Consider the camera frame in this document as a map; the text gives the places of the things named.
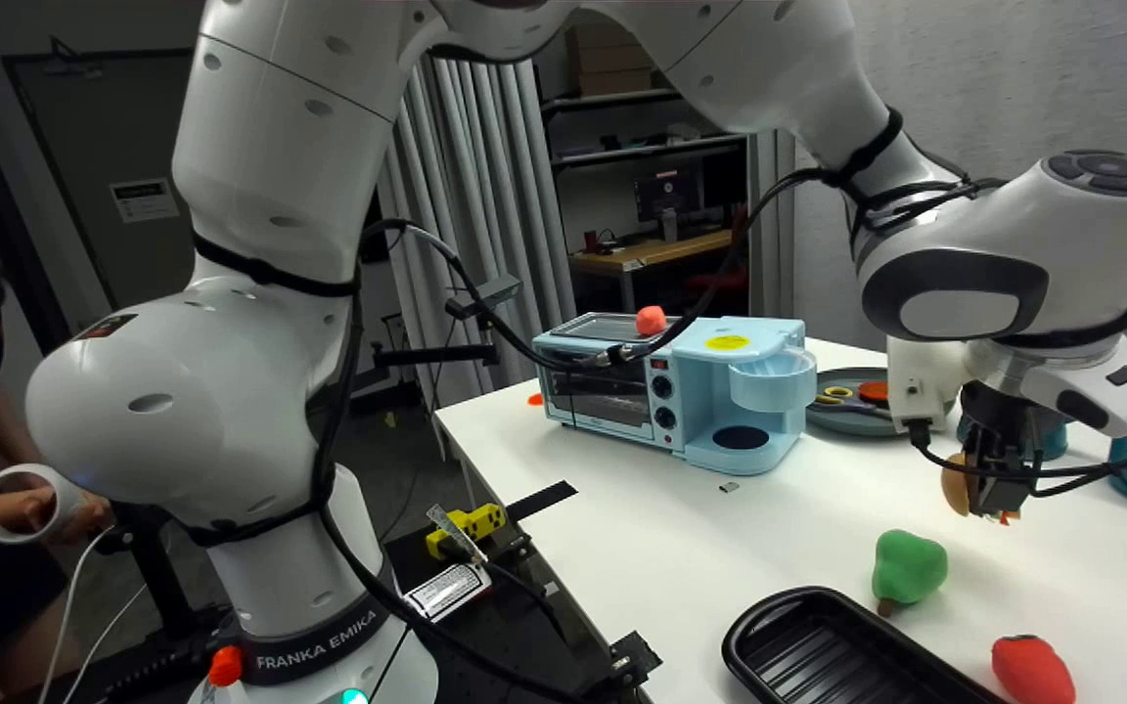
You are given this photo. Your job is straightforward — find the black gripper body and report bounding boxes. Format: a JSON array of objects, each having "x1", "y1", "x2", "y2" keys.
[{"x1": 955, "y1": 378, "x2": 1051, "y2": 470}]

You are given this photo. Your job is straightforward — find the sandwich burger plush toy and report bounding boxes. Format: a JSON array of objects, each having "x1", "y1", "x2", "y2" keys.
[{"x1": 937, "y1": 462, "x2": 1024, "y2": 528}]

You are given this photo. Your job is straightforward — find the green pear plush toy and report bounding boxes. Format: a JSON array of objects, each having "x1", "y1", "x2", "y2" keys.
[{"x1": 868, "y1": 524, "x2": 955, "y2": 618}]

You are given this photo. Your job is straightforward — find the red strawberry plush toy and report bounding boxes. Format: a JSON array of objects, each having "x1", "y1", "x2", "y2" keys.
[
  {"x1": 630, "y1": 303, "x2": 672, "y2": 346},
  {"x1": 986, "y1": 629, "x2": 1080, "y2": 704}
]

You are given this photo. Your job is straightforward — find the black plastic tray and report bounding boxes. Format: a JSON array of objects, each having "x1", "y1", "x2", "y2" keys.
[{"x1": 721, "y1": 582, "x2": 1015, "y2": 704}]

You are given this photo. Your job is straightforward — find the light blue toy oven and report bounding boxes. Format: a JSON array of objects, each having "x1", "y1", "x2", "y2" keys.
[{"x1": 527, "y1": 309, "x2": 821, "y2": 477}]

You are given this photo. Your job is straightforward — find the person hand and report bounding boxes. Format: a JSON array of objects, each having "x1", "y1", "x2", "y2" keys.
[{"x1": 0, "y1": 477, "x2": 116, "y2": 548}]

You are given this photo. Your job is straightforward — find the dark grey plate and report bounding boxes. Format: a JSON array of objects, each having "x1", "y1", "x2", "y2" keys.
[{"x1": 805, "y1": 365, "x2": 914, "y2": 446}]

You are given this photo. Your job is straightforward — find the wooden table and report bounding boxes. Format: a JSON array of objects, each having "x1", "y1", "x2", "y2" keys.
[{"x1": 567, "y1": 228, "x2": 740, "y2": 312}]

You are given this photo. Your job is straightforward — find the dark storage shelf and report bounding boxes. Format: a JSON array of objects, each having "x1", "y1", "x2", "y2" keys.
[{"x1": 535, "y1": 25, "x2": 754, "y2": 316}]

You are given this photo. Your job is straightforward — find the black mounting platform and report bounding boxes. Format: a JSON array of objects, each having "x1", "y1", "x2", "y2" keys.
[{"x1": 371, "y1": 500, "x2": 667, "y2": 704}]

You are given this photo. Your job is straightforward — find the yellow clamp block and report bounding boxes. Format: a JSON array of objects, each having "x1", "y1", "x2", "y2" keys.
[{"x1": 419, "y1": 498, "x2": 511, "y2": 569}]

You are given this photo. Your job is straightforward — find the grey pleated curtain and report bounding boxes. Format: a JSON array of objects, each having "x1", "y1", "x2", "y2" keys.
[{"x1": 371, "y1": 51, "x2": 584, "y2": 412}]

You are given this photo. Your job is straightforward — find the silver metal plate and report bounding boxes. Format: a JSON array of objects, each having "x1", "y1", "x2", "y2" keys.
[{"x1": 397, "y1": 559, "x2": 496, "y2": 629}]

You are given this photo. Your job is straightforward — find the white bottle orange cap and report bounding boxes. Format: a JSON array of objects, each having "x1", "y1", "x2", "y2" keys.
[{"x1": 189, "y1": 640, "x2": 258, "y2": 704}]

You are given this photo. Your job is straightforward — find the white door sign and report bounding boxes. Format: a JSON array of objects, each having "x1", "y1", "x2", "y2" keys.
[{"x1": 106, "y1": 176, "x2": 184, "y2": 232}]

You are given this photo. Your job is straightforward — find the grey door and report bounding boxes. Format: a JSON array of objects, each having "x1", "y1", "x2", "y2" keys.
[{"x1": 0, "y1": 47, "x2": 264, "y2": 316}]

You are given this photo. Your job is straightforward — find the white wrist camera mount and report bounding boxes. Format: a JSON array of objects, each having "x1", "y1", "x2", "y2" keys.
[{"x1": 886, "y1": 334, "x2": 986, "y2": 433}]

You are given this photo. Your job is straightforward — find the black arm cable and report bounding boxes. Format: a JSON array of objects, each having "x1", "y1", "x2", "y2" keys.
[{"x1": 371, "y1": 111, "x2": 1127, "y2": 579}]

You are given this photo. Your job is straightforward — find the black camera on stand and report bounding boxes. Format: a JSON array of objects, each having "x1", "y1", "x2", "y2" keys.
[{"x1": 371, "y1": 269, "x2": 527, "y2": 395}]

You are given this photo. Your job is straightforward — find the white controller cable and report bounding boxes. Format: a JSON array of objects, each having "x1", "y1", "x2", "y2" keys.
[{"x1": 31, "y1": 524, "x2": 147, "y2": 704}]

